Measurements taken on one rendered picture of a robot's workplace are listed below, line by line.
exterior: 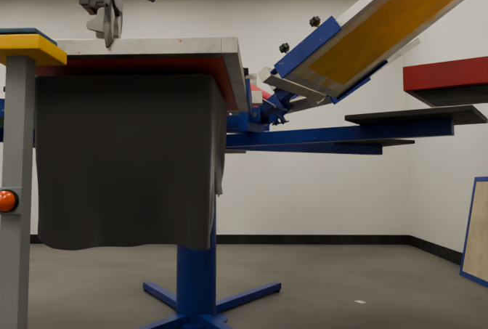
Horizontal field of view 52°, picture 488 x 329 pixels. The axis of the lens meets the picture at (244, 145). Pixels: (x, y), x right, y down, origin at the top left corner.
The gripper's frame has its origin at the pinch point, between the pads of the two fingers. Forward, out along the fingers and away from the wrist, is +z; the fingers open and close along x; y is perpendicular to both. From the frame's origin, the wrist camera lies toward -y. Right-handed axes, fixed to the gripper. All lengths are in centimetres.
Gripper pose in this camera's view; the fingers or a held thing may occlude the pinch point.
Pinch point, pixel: (113, 44)
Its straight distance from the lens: 121.9
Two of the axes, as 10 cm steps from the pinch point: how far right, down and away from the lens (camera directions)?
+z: 0.1, 9.9, -1.0
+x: -0.4, -1.0, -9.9
